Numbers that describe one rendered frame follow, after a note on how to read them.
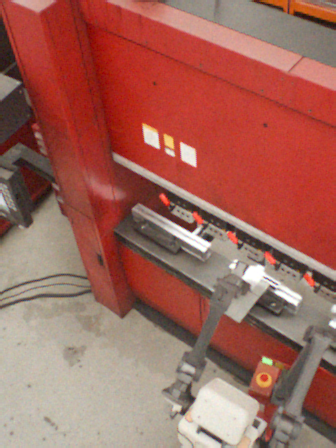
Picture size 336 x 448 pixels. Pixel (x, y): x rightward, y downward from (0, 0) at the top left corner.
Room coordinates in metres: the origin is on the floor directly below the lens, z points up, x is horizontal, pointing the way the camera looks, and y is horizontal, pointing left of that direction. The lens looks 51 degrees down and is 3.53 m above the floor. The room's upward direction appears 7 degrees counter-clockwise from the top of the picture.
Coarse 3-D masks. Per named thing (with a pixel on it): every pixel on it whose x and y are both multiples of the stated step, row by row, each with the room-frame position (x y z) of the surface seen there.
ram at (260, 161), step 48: (96, 48) 2.18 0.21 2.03; (144, 48) 1.99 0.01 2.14; (144, 96) 2.01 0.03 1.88; (192, 96) 1.83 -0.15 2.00; (240, 96) 1.68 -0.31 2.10; (144, 144) 2.04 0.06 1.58; (192, 144) 1.84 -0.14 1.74; (240, 144) 1.68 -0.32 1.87; (288, 144) 1.54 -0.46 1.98; (192, 192) 1.86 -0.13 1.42; (240, 192) 1.67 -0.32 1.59; (288, 192) 1.52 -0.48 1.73; (288, 240) 1.50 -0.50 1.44
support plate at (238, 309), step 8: (256, 288) 1.56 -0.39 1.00; (264, 288) 1.55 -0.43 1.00; (240, 296) 1.52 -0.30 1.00; (248, 296) 1.52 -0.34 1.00; (256, 296) 1.51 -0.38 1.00; (208, 304) 1.51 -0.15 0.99; (232, 304) 1.48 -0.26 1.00; (240, 304) 1.48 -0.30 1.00; (248, 304) 1.47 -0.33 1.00; (232, 312) 1.44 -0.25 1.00; (240, 312) 1.44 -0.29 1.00; (240, 320) 1.39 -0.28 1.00
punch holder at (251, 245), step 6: (240, 234) 1.67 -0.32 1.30; (246, 234) 1.64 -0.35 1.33; (240, 240) 1.67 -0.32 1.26; (246, 240) 1.64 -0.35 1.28; (252, 240) 1.62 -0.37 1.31; (258, 240) 1.60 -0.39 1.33; (246, 246) 1.64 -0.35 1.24; (252, 246) 1.62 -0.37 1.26; (258, 246) 1.60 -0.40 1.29; (264, 246) 1.59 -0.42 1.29; (270, 246) 1.64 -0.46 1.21; (246, 252) 1.64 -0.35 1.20; (252, 252) 1.62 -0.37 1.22; (258, 252) 1.59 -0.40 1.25; (264, 252) 1.60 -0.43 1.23; (252, 258) 1.61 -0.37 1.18; (258, 258) 1.59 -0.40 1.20
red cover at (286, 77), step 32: (96, 0) 2.12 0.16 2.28; (128, 0) 2.06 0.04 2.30; (128, 32) 2.02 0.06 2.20; (160, 32) 1.90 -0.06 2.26; (192, 32) 1.81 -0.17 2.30; (224, 32) 1.79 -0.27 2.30; (192, 64) 1.81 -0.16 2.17; (224, 64) 1.71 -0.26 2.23; (256, 64) 1.62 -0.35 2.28; (288, 64) 1.57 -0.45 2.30; (320, 64) 1.55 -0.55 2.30; (288, 96) 1.53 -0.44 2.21; (320, 96) 1.45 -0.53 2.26
